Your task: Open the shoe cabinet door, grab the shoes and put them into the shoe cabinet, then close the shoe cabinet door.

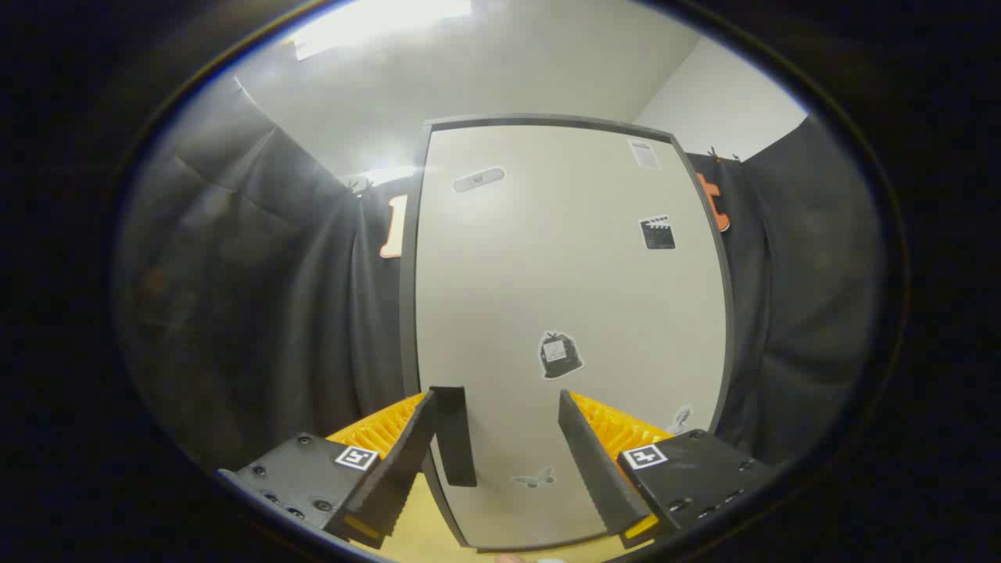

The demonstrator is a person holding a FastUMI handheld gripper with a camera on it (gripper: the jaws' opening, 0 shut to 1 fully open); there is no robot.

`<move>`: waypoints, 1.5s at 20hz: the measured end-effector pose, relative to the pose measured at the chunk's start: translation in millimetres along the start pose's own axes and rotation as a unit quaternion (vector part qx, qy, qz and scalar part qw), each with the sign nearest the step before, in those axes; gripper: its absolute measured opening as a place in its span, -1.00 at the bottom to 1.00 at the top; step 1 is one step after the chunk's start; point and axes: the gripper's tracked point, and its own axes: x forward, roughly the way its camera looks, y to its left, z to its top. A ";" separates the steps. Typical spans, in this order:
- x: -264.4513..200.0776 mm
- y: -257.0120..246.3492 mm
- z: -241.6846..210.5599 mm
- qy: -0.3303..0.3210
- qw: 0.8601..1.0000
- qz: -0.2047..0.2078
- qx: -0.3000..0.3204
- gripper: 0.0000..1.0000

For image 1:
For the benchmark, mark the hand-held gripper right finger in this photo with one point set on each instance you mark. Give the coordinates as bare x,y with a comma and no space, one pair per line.
602,469

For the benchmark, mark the black backdrop cloth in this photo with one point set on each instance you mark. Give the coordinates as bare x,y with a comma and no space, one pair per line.
235,313

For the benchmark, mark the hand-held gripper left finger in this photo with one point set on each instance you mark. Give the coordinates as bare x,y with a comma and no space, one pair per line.
395,477

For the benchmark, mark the grey shoe cabinet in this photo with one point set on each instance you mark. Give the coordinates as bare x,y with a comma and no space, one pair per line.
407,313

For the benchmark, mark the white shoe cabinet door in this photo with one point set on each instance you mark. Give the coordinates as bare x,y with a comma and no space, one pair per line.
547,274

